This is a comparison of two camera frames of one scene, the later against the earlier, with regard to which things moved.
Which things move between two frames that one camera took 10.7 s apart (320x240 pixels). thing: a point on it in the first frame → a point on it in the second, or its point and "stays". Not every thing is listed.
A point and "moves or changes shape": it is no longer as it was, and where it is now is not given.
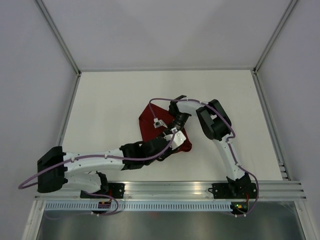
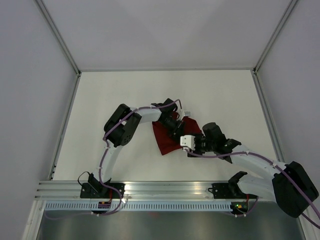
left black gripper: x=169 y=152 → x=177 y=131
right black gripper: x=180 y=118 → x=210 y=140
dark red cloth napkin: x=149 y=131 moves or changes shape
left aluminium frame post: x=56 y=33 stays
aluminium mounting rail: x=188 y=191 stays
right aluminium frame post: x=260 y=61 stays
